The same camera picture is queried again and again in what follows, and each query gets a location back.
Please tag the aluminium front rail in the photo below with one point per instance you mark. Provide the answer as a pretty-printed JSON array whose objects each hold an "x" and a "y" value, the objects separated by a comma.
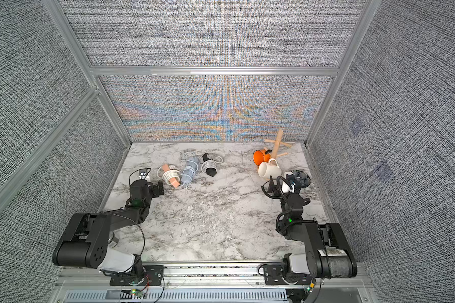
[{"x": 210, "y": 281}]

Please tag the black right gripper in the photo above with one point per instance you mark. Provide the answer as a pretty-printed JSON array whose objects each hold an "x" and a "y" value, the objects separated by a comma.
[{"x": 277, "y": 187}]

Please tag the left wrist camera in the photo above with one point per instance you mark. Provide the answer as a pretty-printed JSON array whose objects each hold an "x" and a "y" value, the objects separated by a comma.
[{"x": 144, "y": 174}]

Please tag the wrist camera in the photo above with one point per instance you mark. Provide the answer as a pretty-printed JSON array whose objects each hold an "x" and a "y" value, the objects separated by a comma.
[
  {"x": 144, "y": 174},
  {"x": 288, "y": 186}
]

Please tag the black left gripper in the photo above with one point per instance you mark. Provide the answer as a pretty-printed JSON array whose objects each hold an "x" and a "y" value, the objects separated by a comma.
[{"x": 155, "y": 189}]

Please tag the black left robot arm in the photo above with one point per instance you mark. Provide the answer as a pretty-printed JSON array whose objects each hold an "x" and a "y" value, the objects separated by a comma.
[{"x": 85, "y": 240}]

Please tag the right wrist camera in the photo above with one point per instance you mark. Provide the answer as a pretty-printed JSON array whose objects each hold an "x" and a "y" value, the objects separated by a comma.
[{"x": 288, "y": 186}]

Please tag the orange mug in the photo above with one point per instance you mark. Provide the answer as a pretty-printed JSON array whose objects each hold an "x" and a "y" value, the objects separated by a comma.
[{"x": 260, "y": 156}]

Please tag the wooden mug tree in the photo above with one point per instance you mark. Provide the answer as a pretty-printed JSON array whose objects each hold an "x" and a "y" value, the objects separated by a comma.
[{"x": 278, "y": 143}]

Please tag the silver cylinder on table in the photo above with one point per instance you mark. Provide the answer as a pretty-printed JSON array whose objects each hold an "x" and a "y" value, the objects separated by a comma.
[{"x": 112, "y": 240}]

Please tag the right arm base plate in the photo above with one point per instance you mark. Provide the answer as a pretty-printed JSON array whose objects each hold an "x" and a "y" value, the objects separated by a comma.
[{"x": 276, "y": 274}]

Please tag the pink power strip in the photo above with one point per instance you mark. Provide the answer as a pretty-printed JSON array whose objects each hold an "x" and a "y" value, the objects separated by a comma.
[{"x": 171, "y": 175}]

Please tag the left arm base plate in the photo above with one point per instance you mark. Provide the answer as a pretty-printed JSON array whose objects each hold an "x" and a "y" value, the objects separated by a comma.
[{"x": 151, "y": 275}]

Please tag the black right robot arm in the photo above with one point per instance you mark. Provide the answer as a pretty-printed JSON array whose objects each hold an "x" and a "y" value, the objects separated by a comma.
[{"x": 327, "y": 253}]

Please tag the white mug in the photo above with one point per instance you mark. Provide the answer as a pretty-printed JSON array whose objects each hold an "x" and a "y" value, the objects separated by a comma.
[{"x": 269, "y": 169}]

